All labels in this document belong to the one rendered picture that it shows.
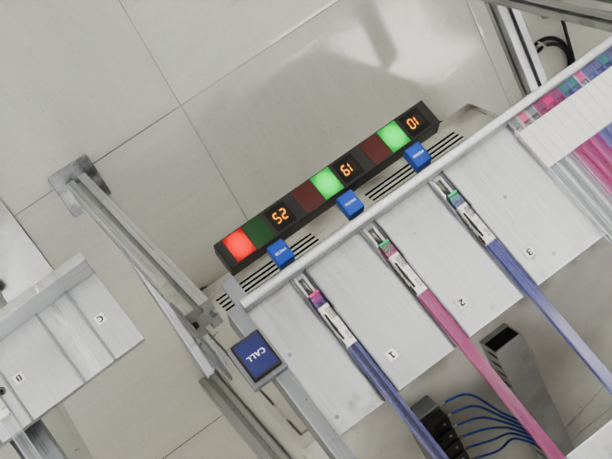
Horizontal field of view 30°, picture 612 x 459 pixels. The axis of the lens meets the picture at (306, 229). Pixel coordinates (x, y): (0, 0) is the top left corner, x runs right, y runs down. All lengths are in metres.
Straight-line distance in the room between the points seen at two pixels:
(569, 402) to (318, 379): 0.62
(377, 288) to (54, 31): 0.83
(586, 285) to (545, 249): 0.37
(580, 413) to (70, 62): 1.04
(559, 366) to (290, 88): 0.73
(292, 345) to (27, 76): 0.81
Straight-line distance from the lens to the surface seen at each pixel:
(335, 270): 1.43
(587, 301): 1.85
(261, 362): 1.36
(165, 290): 1.56
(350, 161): 1.49
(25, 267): 2.08
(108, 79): 2.04
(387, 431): 1.73
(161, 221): 2.14
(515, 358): 1.74
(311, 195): 1.47
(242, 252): 1.45
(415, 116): 1.52
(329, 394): 1.39
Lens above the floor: 1.93
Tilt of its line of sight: 59 degrees down
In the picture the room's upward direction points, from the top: 126 degrees clockwise
